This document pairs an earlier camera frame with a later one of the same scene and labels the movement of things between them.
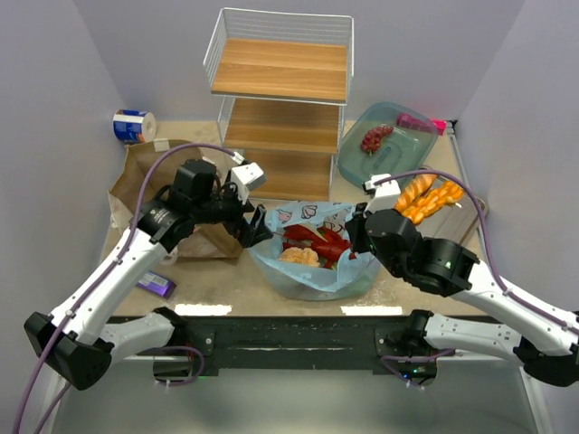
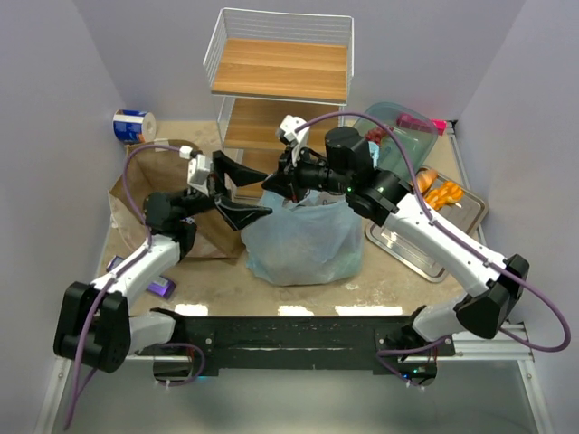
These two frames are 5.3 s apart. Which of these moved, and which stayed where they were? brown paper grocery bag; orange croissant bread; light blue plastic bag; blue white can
Moved: light blue plastic bag
Stayed: blue white can; brown paper grocery bag; orange croissant bread
